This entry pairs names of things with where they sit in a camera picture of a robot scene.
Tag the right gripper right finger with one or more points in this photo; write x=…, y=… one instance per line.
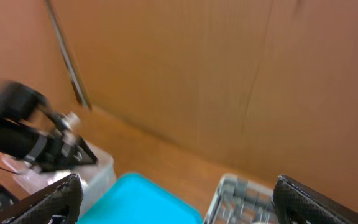
x=297, y=203

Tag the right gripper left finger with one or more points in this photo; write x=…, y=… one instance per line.
x=61, y=199

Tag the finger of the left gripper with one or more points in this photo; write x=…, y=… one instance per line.
x=83, y=155

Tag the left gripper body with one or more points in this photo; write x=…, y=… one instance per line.
x=55, y=152

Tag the grey dish rack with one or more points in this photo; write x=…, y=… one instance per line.
x=238, y=200

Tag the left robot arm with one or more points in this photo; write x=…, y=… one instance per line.
x=17, y=104

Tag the teal serving tray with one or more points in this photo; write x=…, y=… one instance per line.
x=136, y=199

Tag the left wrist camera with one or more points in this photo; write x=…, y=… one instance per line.
x=70, y=120

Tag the dark metal wall strip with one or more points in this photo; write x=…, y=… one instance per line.
x=76, y=82

